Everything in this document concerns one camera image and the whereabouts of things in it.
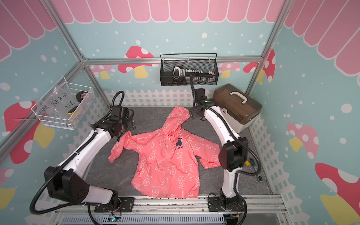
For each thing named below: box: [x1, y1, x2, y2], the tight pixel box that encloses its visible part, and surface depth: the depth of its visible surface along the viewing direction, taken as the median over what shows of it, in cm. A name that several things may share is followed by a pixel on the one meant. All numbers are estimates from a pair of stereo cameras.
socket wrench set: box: [172, 65, 216, 84], surface depth 91 cm
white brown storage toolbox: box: [212, 83, 263, 134], surface depth 99 cm
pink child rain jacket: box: [107, 105, 222, 199], surface depth 89 cm
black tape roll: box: [75, 90, 88, 103], surface depth 81 cm
